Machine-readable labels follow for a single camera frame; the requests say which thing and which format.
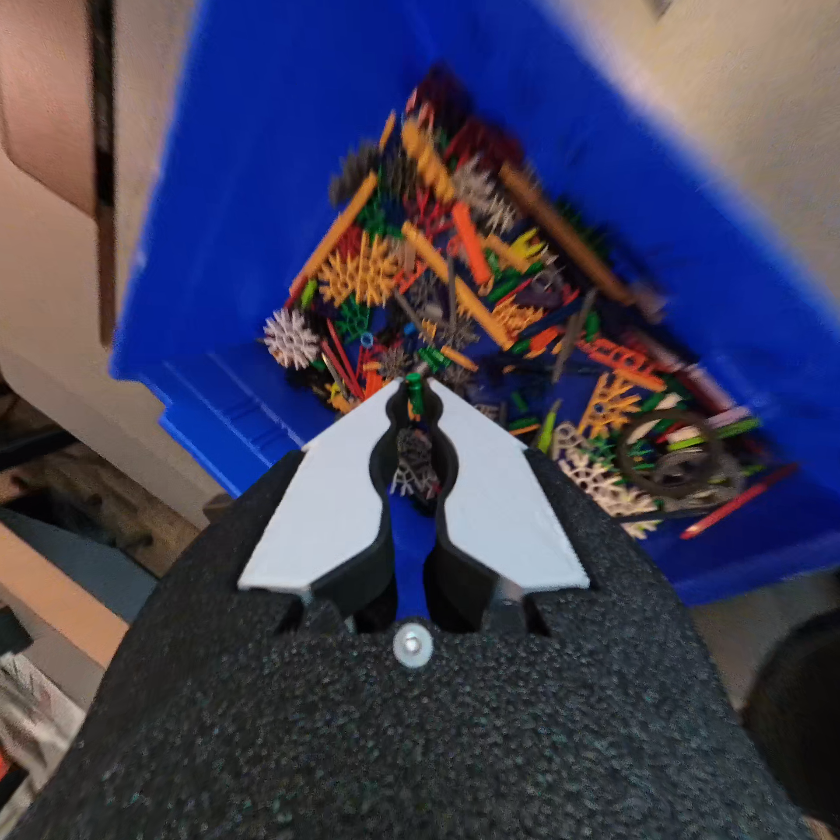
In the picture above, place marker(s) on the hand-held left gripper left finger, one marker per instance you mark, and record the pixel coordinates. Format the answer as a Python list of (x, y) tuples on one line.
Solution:
[(315, 518)]

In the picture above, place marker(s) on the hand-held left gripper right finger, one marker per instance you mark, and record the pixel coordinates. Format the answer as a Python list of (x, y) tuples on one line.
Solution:
[(512, 518)]

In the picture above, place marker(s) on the green toy rod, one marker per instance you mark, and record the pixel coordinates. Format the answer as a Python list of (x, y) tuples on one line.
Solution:
[(414, 394)]

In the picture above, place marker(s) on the pile of toy pieces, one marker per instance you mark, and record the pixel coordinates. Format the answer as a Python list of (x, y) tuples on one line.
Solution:
[(472, 262)]

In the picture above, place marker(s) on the blue bin with square tag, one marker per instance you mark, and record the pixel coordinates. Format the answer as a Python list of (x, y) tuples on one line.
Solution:
[(262, 164)]

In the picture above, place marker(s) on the dark round object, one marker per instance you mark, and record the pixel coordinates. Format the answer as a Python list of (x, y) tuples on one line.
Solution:
[(800, 722)]

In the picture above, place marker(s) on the brown wooden bench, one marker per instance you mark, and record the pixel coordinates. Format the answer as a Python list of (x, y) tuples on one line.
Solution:
[(46, 98)]

